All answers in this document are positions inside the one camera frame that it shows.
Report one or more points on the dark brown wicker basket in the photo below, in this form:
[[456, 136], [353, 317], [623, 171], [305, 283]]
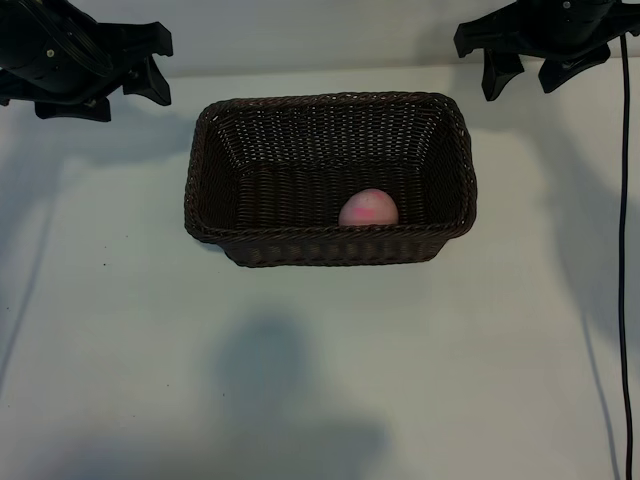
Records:
[[300, 165]]

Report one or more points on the pink peach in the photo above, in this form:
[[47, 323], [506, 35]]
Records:
[[367, 207]]

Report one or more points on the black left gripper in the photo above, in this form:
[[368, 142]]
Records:
[[125, 42]]

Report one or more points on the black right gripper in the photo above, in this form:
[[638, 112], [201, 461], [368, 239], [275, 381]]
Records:
[[550, 27]]

